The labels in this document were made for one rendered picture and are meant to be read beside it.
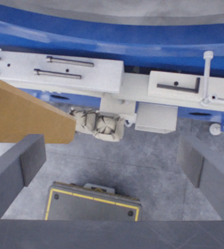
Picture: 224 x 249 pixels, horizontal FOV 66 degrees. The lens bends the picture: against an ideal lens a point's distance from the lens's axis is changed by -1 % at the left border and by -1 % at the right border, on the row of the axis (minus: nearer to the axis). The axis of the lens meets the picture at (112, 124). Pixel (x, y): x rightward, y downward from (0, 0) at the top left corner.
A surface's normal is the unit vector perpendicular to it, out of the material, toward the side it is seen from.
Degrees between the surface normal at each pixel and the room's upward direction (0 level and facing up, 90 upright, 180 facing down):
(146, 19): 90
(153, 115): 0
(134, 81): 0
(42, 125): 90
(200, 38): 13
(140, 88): 0
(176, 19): 90
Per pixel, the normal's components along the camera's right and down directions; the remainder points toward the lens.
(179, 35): -0.28, -0.14
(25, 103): 0.99, 0.13
